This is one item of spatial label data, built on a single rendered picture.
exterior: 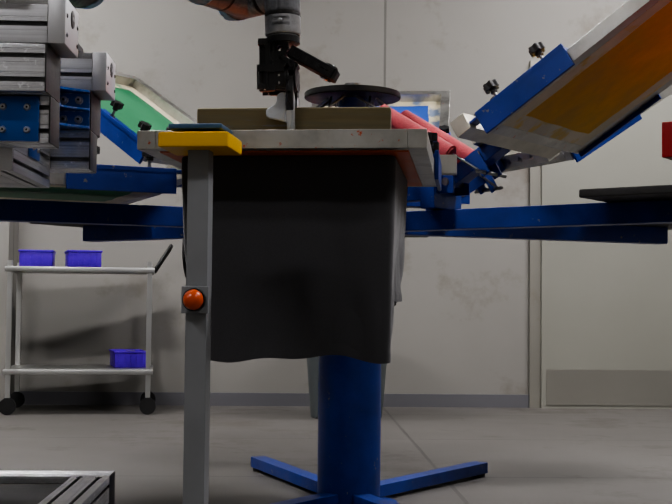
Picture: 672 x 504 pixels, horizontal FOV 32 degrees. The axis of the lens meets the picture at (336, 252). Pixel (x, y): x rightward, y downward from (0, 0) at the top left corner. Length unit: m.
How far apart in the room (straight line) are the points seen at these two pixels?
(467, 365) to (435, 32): 2.10
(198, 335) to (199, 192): 0.26
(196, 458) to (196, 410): 0.09
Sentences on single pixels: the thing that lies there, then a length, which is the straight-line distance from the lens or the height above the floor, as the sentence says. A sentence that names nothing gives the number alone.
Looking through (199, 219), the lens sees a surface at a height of 0.80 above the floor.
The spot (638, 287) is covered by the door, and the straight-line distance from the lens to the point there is 7.57.
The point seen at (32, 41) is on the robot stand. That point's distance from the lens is 2.29.
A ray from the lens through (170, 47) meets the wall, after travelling 7.50.
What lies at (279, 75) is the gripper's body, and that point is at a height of 1.12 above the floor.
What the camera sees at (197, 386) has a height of 0.49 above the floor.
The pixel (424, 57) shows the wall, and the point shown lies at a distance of 7.50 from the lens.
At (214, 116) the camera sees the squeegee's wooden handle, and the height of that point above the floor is 1.03.
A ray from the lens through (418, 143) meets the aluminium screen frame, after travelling 2.32.
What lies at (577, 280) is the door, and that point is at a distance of 7.47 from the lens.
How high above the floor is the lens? 0.65
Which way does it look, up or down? 2 degrees up
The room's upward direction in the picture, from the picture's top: 1 degrees clockwise
